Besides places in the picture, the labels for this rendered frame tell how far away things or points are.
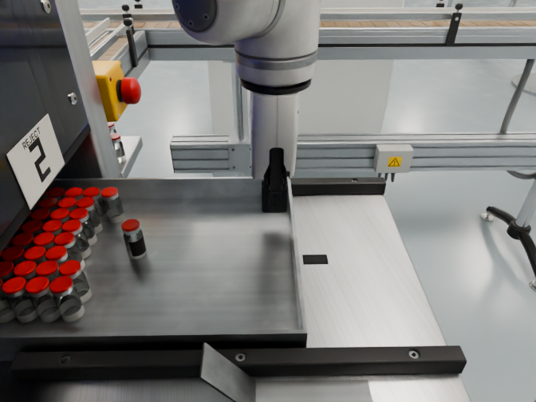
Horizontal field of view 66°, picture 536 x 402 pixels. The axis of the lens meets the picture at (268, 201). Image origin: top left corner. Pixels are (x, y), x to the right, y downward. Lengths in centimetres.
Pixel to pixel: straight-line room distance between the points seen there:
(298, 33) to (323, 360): 29
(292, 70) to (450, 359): 30
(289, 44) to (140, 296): 30
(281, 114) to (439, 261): 155
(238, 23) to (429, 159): 131
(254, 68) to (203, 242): 23
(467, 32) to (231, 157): 83
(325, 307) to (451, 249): 156
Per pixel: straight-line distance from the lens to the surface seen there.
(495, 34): 146
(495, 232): 216
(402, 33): 135
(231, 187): 58
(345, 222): 56
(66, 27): 56
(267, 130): 42
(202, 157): 148
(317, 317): 44
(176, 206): 59
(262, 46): 40
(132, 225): 50
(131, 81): 66
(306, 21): 40
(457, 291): 180
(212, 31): 34
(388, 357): 40
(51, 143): 49
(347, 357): 40
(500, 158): 170
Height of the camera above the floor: 123
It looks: 36 degrees down
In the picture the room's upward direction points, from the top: straight up
